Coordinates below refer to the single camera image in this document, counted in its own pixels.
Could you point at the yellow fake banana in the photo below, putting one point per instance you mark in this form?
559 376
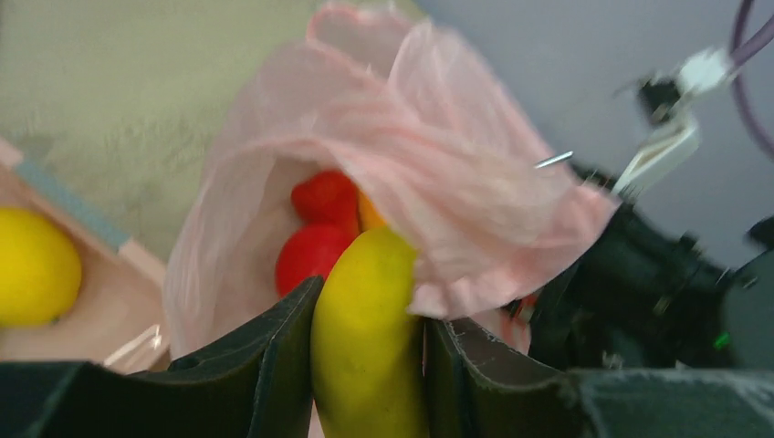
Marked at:
366 350

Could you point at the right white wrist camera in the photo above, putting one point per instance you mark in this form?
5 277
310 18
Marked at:
671 133

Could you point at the orange yellow fake fruit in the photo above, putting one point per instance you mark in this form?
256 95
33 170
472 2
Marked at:
369 217

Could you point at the yellow fake lemon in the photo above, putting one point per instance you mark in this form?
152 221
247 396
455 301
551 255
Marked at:
41 269

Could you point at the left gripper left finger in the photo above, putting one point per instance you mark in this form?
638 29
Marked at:
252 382

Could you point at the pink perforated plastic basket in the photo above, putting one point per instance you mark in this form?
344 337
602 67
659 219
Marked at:
117 318

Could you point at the pink plastic bag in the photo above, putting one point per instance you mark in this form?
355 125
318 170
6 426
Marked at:
415 117

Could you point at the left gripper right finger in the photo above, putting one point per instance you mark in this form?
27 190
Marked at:
478 386

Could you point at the red fake apple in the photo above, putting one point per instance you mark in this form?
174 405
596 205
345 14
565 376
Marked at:
313 250

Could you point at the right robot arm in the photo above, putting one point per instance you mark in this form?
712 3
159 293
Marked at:
747 310

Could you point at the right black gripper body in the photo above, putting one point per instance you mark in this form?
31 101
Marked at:
635 299

